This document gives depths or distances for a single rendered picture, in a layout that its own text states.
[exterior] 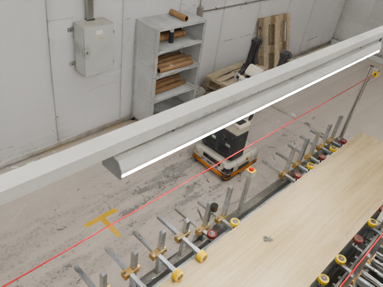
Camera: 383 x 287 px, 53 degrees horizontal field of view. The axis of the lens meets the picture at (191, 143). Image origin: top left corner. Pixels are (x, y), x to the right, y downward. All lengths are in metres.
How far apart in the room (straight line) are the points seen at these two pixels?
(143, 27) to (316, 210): 3.07
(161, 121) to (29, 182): 0.54
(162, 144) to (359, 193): 2.88
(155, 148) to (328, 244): 2.25
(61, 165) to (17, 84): 3.49
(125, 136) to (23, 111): 3.58
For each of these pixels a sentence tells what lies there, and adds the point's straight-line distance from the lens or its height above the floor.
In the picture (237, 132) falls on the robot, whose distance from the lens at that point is 4.66.
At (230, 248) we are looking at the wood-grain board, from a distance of 3.14.
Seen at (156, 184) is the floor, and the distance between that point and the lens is 4.86.
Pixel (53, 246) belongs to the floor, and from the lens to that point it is 4.25.
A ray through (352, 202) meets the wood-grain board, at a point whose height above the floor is 0.90.
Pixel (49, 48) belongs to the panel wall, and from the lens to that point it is 4.75.
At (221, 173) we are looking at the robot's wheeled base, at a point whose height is 0.12.
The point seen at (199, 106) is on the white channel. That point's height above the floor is 2.46.
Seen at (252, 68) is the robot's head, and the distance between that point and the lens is 4.83.
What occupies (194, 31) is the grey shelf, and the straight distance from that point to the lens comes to 5.79.
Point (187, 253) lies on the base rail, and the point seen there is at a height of 0.70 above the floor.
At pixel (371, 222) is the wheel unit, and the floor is 0.90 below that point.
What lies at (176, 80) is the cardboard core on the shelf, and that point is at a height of 0.57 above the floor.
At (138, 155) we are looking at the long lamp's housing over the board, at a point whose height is 2.37.
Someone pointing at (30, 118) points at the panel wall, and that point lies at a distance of 5.01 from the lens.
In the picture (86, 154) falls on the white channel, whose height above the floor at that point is 2.46.
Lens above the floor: 3.29
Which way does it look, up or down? 36 degrees down
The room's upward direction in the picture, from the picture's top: 9 degrees clockwise
